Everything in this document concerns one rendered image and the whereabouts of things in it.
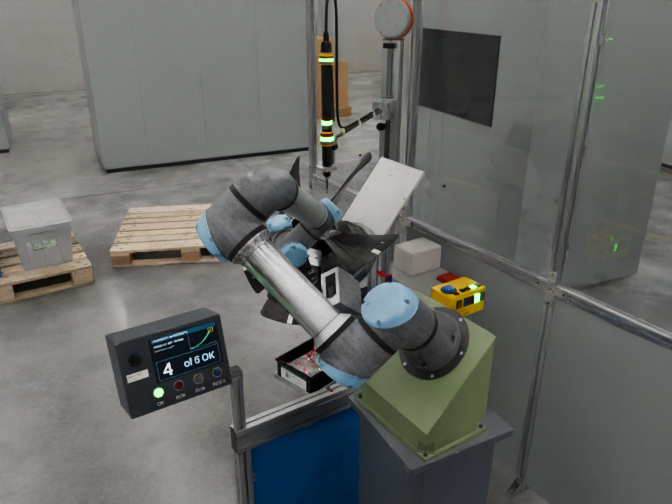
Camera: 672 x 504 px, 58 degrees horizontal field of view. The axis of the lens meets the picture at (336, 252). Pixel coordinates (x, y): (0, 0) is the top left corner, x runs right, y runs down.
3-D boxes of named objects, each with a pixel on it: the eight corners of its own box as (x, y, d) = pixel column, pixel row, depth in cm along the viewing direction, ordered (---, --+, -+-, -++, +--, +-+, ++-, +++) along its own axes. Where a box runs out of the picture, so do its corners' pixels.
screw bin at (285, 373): (320, 349, 217) (320, 332, 215) (356, 367, 207) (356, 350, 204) (275, 375, 203) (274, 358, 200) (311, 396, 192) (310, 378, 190)
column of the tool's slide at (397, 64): (374, 392, 326) (385, 38, 253) (389, 396, 323) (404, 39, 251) (371, 399, 321) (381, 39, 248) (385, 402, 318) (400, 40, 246)
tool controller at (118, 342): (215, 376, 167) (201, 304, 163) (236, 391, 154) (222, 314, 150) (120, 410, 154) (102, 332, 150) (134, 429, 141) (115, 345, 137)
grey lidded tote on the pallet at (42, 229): (66, 235, 492) (58, 197, 478) (80, 262, 445) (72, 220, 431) (9, 246, 471) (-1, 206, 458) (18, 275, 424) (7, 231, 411)
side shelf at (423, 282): (414, 259, 284) (414, 253, 283) (469, 289, 256) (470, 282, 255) (373, 271, 272) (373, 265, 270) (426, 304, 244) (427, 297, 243)
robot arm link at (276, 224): (268, 230, 179) (261, 218, 186) (279, 260, 185) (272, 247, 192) (292, 220, 181) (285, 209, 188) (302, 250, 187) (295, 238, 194)
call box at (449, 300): (462, 301, 217) (465, 275, 213) (483, 313, 209) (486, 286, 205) (428, 314, 209) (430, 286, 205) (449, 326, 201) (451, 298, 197)
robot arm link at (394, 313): (445, 323, 136) (415, 296, 128) (402, 364, 138) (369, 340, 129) (418, 293, 145) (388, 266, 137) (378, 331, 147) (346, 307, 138)
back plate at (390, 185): (277, 287, 258) (275, 286, 257) (363, 151, 259) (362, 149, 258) (347, 344, 218) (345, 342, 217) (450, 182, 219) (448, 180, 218)
